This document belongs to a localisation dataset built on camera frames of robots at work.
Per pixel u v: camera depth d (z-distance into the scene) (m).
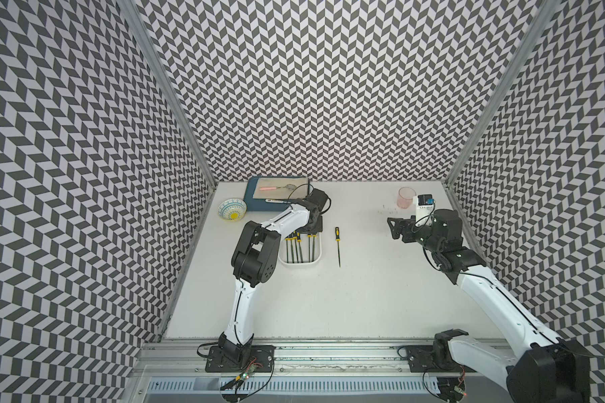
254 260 0.57
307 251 0.95
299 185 1.19
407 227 0.69
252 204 1.11
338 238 0.99
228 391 0.68
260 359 0.72
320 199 0.81
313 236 0.99
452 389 0.67
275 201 1.12
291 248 0.97
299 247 0.96
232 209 1.08
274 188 1.15
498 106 0.88
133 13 0.71
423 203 0.68
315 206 0.78
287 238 0.99
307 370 0.72
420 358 0.74
